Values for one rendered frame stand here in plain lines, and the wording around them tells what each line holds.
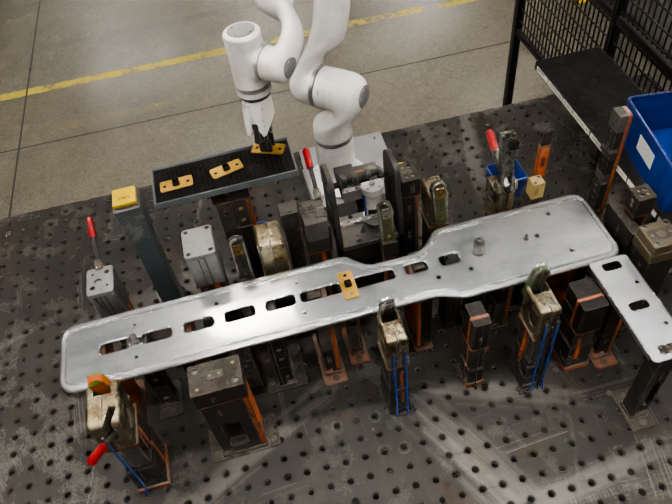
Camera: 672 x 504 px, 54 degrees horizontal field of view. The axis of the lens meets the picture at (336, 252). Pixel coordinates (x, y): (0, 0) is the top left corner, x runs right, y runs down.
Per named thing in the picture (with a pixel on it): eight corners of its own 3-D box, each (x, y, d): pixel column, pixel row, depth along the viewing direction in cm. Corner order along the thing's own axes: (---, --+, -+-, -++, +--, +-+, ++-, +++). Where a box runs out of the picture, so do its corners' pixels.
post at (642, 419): (632, 432, 161) (666, 374, 139) (609, 393, 168) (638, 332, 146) (656, 425, 162) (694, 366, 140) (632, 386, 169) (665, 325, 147)
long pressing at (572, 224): (60, 407, 148) (57, 404, 147) (62, 327, 162) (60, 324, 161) (624, 256, 160) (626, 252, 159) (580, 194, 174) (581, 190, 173)
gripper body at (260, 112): (244, 74, 157) (253, 112, 165) (233, 101, 150) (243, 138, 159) (274, 75, 155) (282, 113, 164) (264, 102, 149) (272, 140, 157)
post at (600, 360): (596, 370, 173) (622, 307, 151) (576, 336, 180) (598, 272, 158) (618, 364, 173) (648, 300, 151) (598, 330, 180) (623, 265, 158)
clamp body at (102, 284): (130, 375, 185) (80, 302, 158) (128, 343, 193) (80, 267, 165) (163, 366, 186) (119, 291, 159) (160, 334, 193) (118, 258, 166)
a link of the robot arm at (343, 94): (325, 118, 206) (315, 53, 187) (378, 132, 199) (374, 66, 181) (307, 143, 200) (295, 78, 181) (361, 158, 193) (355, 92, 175)
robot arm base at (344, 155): (302, 169, 219) (294, 126, 205) (355, 151, 222) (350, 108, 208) (322, 206, 208) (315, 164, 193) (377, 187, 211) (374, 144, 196)
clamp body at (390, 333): (386, 422, 169) (380, 353, 143) (372, 382, 177) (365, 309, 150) (420, 413, 170) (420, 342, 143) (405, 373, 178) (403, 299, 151)
